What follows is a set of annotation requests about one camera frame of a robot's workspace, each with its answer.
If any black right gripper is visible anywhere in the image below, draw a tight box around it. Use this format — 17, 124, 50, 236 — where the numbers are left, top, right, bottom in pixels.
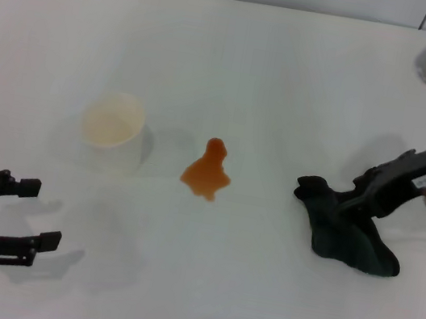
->
333, 124, 426, 234

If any dark grey sock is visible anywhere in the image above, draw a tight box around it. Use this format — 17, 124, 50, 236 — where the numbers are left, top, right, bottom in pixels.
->
282, 173, 414, 282

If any white paper cup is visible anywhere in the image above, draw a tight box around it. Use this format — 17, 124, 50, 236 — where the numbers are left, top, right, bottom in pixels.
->
73, 86, 152, 178

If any brown water stain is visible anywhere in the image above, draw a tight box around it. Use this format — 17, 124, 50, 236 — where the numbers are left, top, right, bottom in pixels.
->
177, 132, 239, 205

